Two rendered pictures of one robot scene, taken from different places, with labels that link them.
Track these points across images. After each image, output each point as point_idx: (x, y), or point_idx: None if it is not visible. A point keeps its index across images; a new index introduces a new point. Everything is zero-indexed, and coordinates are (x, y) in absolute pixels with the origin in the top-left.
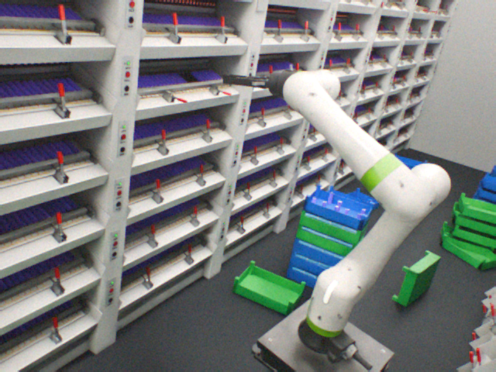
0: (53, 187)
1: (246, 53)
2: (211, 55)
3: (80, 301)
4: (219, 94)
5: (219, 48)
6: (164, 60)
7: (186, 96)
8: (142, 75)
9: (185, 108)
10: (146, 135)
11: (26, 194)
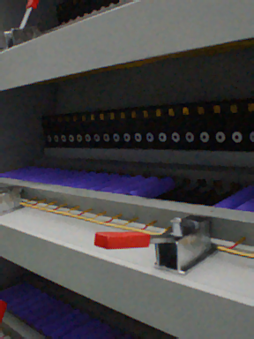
0: None
1: None
2: (132, 56)
3: None
4: (209, 276)
5: (160, 11)
6: (172, 146)
7: (55, 223)
8: (65, 169)
9: (27, 259)
10: (36, 320)
11: None
